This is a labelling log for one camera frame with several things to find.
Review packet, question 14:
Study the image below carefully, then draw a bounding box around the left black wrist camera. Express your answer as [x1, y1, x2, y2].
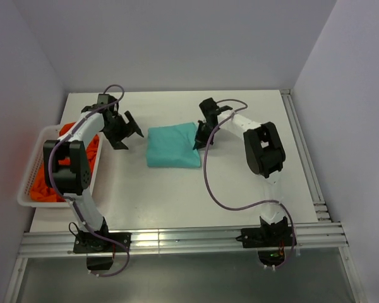
[81, 93, 119, 114]

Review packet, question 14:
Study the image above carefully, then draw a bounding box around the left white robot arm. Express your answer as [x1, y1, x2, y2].
[43, 111, 143, 252]

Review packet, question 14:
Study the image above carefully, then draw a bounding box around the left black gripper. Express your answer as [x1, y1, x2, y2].
[103, 112, 142, 150]

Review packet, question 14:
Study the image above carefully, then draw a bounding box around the white plastic basket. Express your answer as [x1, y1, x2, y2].
[17, 125, 105, 210]

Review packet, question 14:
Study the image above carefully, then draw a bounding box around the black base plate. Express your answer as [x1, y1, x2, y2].
[73, 232, 131, 254]
[236, 225, 297, 248]

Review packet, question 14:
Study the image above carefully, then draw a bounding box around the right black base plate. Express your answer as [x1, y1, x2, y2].
[236, 225, 297, 248]

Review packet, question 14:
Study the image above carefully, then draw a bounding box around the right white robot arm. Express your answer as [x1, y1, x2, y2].
[193, 112, 288, 246]

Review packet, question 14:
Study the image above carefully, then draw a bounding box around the right side aluminium rail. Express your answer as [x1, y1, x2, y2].
[280, 90, 368, 302]

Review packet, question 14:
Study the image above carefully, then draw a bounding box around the aluminium rail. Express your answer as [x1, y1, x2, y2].
[280, 90, 368, 302]
[18, 222, 348, 258]

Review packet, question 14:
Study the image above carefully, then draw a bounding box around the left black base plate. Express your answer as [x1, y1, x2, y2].
[73, 232, 131, 254]

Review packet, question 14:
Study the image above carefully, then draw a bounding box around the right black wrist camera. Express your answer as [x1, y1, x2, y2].
[199, 98, 232, 124]

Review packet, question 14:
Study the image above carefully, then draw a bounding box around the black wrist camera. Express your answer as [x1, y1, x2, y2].
[81, 93, 119, 114]
[199, 98, 232, 124]

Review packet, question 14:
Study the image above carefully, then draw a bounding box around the orange t-shirt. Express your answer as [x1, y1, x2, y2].
[30, 122, 102, 203]

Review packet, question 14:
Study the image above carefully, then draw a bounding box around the front aluminium rail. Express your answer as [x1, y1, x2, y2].
[18, 222, 348, 258]

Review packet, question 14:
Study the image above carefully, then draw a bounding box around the teal t-shirt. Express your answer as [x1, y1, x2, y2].
[146, 122, 201, 169]

